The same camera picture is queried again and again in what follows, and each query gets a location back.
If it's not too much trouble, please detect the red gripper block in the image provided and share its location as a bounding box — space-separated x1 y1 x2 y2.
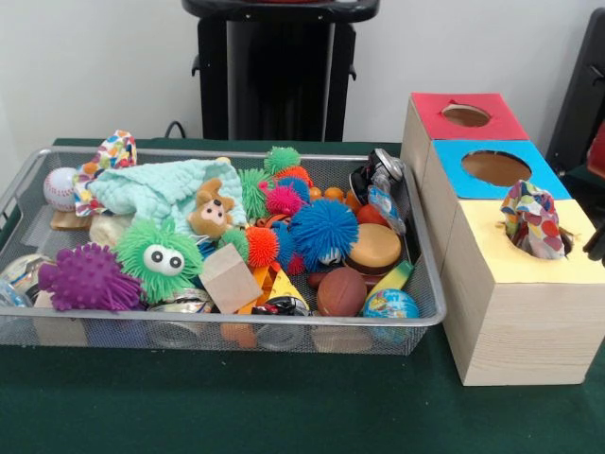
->
583 126 605 261

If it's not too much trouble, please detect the colourful spotted cloth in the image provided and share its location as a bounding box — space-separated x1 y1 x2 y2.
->
74 130 138 218
499 179 568 260

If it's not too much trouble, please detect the clear plastic bottle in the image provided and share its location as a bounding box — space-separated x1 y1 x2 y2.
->
367 183 407 236

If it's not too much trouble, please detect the doll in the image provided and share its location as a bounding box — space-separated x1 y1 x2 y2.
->
188 178 237 239

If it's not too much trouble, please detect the mint green knitted cloth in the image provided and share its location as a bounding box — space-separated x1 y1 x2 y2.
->
89 158 248 233

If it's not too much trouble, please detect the wooden box with three holes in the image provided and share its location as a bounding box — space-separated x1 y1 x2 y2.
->
400 92 605 387

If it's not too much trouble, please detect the shallow clear mesh bin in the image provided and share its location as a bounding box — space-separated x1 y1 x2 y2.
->
0 146 448 357

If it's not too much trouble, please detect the black upright panel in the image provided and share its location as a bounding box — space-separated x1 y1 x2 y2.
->
545 7 605 165

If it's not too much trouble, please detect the small globe ball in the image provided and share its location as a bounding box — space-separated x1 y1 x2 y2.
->
362 288 421 319

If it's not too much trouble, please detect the toy hamburger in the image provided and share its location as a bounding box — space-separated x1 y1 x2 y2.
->
343 222 404 278

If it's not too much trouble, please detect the black and red soda can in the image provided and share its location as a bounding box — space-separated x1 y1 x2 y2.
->
349 148 406 204

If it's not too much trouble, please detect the small orange ball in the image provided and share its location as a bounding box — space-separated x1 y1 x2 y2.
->
356 203 389 228

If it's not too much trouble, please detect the small brown football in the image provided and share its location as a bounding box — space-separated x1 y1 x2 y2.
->
316 268 369 317

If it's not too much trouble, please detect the blue spiky rubber ball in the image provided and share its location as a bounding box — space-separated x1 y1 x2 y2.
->
289 198 360 273

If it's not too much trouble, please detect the plain wooden block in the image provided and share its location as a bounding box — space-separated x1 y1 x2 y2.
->
199 243 265 315

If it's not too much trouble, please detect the green spiky toy with eyes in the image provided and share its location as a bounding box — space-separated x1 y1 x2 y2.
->
115 218 205 304

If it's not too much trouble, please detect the purple spiky rubber toy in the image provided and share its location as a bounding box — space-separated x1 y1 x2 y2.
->
38 243 146 313

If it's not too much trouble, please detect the white baseball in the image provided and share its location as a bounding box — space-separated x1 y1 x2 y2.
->
43 167 78 212

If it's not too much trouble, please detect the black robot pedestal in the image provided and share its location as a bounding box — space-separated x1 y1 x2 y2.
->
181 0 382 142

